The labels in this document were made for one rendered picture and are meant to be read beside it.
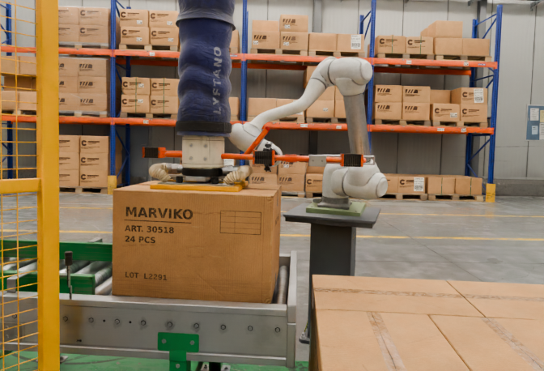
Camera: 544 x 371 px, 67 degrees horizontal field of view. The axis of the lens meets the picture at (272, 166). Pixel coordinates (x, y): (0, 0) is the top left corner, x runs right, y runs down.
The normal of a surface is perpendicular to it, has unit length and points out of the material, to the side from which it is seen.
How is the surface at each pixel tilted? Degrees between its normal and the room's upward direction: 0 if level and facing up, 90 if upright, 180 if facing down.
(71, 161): 91
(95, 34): 90
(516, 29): 90
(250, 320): 90
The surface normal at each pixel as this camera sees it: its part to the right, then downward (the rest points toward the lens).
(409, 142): 0.04, 0.06
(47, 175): 0.75, 0.05
